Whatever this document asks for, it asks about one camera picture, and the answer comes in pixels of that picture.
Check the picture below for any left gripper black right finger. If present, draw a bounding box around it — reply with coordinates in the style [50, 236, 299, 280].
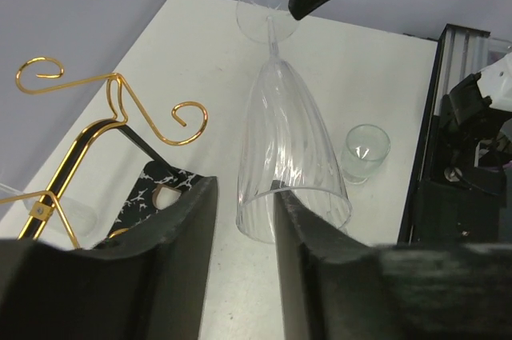
[274, 191, 511, 339]

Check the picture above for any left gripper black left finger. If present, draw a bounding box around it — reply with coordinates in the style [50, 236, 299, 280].
[1, 177, 218, 339]

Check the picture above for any short clear glass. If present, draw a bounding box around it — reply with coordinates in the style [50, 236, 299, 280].
[340, 124, 391, 184]

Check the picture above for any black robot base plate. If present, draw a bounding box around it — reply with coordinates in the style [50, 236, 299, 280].
[398, 28, 511, 243]

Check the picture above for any aluminium table frame rail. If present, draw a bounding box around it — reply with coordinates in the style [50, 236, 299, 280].
[434, 25, 511, 115]

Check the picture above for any gold wine glass rack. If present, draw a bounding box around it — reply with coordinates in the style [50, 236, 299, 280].
[1, 59, 215, 250]

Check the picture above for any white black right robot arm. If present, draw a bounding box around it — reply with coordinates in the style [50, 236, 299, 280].
[288, 0, 511, 196]

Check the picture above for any clear champagne flute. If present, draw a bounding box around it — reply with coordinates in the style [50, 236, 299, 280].
[235, 0, 352, 244]
[0, 171, 99, 237]

